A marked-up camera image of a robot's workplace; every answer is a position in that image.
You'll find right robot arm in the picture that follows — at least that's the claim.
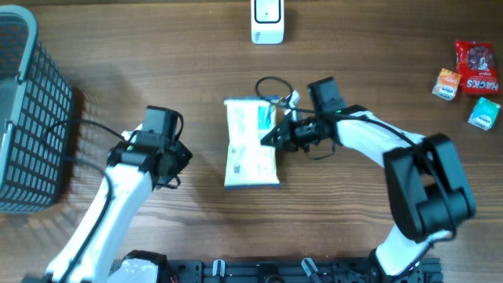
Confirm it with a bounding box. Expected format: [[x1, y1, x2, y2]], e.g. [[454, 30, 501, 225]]
[[260, 77, 476, 282]]

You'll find grey plastic shopping basket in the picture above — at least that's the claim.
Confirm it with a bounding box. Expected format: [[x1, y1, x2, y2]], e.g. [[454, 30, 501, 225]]
[[1, 5, 75, 214]]

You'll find red snack bag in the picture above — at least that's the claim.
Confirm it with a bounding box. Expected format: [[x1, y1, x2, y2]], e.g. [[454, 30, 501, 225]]
[[454, 40, 501, 95]]

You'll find orange tissue pack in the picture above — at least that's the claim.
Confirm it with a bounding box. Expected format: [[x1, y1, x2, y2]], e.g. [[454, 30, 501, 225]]
[[431, 68, 461, 101]]

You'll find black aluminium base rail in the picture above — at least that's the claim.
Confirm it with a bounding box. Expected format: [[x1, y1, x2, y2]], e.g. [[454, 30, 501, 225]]
[[109, 257, 444, 283]]

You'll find white barcode scanner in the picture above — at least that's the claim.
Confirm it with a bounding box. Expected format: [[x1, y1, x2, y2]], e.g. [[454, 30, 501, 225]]
[[251, 0, 285, 45]]

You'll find large cream snack bag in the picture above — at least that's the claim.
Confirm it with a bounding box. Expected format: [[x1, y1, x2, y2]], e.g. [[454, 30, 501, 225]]
[[224, 97, 281, 190]]

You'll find black camera cable left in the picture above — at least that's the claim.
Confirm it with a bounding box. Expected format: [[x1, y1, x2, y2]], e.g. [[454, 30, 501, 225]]
[[41, 112, 185, 283]]

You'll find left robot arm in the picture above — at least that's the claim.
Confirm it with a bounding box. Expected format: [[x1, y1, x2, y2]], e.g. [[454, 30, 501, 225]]
[[23, 106, 193, 282]]

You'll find teal tissue pack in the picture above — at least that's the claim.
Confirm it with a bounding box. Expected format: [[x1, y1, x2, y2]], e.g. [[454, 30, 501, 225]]
[[468, 97, 501, 130]]

